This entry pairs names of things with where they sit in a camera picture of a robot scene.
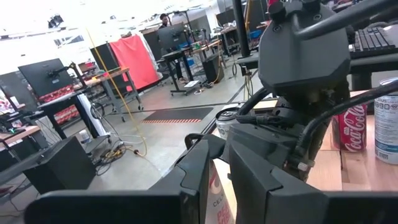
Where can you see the person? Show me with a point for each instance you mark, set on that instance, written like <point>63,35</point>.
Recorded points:
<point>163,19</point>

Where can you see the grey side desk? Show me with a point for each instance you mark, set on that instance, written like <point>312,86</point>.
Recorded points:
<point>248,62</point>

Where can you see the red storage bins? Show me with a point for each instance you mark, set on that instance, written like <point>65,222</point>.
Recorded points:
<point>66,113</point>

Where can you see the black computer monitor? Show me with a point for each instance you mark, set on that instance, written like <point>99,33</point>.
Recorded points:
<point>43,77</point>

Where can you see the black mat with orange stripes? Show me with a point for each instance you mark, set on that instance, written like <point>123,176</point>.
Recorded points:
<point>177,115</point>

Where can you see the grey keyboard desk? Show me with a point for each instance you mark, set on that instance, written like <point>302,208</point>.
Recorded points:
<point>376,65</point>

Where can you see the backlit black keyboard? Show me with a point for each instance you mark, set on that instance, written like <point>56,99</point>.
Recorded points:
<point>373,40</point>

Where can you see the blue-banded Celsius can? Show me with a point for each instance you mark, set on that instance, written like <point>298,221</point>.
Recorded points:
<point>387,130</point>

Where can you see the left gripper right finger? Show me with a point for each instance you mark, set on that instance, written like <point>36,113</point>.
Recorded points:
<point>280,208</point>

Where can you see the Celsius Peach Vibe can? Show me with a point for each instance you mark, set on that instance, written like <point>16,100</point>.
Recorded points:
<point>217,199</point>

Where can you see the wheeled wooden-top workbench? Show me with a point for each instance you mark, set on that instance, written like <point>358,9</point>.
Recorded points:
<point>105,76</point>

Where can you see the black computer tower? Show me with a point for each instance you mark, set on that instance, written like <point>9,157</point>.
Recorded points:
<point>214,68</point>
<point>62,168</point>

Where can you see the red hanging cloth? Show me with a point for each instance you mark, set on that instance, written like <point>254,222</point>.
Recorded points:
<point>133,62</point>

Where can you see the red Coca-Cola can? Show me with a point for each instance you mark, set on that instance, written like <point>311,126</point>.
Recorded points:
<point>351,130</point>

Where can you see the white plastic bottle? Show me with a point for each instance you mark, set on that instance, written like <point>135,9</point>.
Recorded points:
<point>84,137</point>

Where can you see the black standing desk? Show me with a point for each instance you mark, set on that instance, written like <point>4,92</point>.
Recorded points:
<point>174,55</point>

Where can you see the black-topped desk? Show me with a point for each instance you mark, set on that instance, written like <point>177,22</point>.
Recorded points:
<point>56,104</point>

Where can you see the black vertical pole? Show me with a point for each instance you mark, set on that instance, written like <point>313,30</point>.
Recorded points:
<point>241,28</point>

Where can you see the black monitor back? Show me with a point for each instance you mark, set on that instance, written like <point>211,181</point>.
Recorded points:
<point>172,37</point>

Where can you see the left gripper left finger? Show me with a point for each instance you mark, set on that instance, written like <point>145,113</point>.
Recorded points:
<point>124,207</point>

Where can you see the white floor paper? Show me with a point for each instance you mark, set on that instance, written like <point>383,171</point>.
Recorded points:
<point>192,84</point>

